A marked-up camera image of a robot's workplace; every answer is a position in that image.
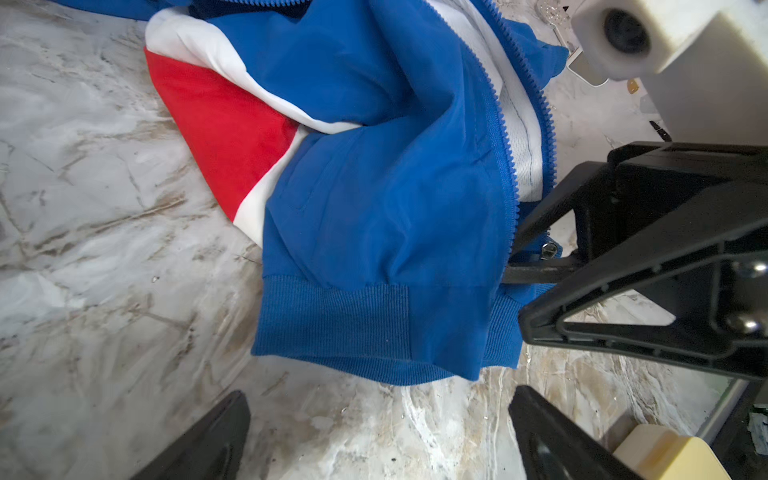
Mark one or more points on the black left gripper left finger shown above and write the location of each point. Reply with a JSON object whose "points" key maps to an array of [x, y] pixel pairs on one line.
{"points": [[211, 449]]}

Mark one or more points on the clear small glass object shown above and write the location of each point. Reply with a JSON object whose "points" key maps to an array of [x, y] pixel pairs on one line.
{"points": [[552, 13]]}

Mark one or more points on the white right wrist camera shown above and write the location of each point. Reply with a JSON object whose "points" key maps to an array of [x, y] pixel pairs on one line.
{"points": [[703, 63]]}

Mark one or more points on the blue red white jacket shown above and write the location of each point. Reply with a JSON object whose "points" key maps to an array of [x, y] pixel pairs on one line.
{"points": [[381, 154]]}

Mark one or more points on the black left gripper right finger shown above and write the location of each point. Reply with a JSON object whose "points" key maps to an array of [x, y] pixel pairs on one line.
{"points": [[553, 447]]}

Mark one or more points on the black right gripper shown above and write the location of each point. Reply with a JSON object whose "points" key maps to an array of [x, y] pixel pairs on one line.
{"points": [[686, 226]]}

